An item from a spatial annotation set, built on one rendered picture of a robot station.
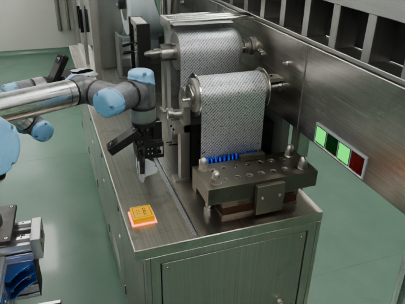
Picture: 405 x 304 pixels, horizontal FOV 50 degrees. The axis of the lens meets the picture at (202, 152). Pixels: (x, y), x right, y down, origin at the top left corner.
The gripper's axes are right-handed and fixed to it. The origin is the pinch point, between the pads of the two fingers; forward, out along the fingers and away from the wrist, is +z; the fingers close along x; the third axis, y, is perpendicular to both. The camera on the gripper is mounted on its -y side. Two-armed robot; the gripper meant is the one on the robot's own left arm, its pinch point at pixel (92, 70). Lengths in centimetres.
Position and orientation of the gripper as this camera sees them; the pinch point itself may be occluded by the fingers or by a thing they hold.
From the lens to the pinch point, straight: 184.1
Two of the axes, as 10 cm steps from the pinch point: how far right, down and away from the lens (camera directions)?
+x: 6.5, 4.8, -5.9
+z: 7.5, -3.0, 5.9
